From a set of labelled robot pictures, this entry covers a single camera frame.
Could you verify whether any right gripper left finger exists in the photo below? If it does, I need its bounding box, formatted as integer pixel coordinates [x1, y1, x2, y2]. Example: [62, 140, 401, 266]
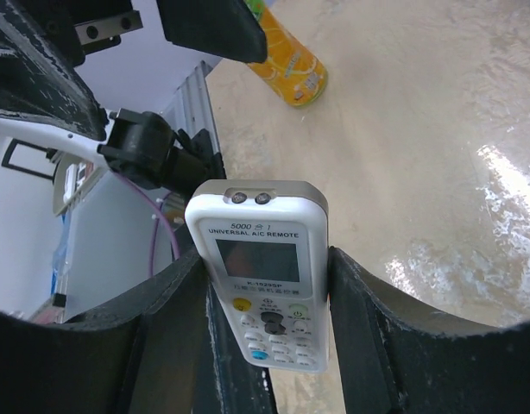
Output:
[0, 249, 274, 413]

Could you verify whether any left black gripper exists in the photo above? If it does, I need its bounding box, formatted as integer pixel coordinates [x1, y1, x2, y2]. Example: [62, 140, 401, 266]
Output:
[0, 0, 142, 141]

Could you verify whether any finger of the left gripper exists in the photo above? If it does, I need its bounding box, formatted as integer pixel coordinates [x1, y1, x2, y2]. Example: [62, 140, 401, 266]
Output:
[157, 0, 268, 63]

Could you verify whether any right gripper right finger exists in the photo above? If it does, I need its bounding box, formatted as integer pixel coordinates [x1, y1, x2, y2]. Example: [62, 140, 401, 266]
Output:
[329, 248, 530, 413]

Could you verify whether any white grey remote control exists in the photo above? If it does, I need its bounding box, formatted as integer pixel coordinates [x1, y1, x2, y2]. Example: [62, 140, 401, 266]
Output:
[185, 179, 330, 373]

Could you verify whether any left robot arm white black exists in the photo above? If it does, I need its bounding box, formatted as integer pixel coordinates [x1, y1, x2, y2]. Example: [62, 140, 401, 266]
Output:
[0, 1, 225, 198]

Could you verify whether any orange juice bottle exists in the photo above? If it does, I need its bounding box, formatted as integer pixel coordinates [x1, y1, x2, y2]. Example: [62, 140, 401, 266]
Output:
[246, 0, 328, 108]

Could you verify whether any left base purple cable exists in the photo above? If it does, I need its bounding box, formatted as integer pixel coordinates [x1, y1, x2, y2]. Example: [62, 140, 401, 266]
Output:
[117, 172, 181, 277]

